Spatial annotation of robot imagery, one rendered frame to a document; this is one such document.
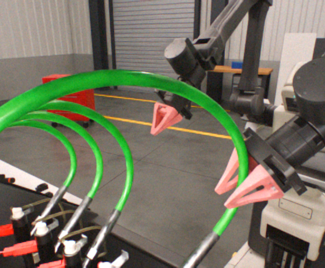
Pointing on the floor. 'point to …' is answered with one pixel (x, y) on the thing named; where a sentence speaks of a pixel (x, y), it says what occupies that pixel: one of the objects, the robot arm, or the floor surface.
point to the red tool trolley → (87, 97)
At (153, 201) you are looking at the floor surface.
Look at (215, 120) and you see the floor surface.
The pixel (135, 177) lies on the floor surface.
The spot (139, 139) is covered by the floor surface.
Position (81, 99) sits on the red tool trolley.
